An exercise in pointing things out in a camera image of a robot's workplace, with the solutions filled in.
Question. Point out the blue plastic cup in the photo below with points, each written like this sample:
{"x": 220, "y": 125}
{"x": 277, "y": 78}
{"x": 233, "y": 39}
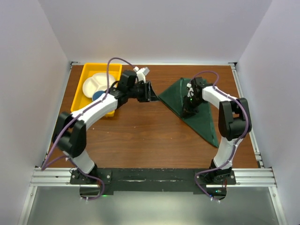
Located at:
{"x": 97, "y": 95}

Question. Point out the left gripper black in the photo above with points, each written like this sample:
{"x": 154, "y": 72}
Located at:
{"x": 148, "y": 94}

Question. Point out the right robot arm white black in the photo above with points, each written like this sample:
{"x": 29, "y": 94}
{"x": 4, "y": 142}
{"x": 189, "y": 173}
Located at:
{"x": 234, "y": 123}

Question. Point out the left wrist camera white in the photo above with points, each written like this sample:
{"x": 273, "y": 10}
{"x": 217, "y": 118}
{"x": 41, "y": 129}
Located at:
{"x": 141, "y": 73}

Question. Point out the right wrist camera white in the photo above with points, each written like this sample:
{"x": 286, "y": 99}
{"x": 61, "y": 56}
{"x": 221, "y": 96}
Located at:
{"x": 190, "y": 92}

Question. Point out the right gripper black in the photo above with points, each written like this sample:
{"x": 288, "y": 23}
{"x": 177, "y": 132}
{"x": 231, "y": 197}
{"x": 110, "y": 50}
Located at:
{"x": 187, "y": 110}

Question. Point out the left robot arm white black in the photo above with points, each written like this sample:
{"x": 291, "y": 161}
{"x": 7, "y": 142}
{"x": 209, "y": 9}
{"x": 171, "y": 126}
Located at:
{"x": 70, "y": 131}

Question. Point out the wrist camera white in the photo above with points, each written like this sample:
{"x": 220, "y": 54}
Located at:
{"x": 141, "y": 73}
{"x": 190, "y": 92}

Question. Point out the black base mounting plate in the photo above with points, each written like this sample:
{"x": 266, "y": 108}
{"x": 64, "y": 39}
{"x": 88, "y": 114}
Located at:
{"x": 110, "y": 180}

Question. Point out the dark green cloth napkin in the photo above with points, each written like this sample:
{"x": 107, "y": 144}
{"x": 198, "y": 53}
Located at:
{"x": 202, "y": 123}

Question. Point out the white divided plate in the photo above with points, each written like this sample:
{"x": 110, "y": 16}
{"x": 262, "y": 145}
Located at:
{"x": 98, "y": 82}

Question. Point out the yellow plastic bin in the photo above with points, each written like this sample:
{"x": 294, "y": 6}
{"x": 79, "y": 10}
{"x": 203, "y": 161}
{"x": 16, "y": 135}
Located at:
{"x": 89, "y": 69}

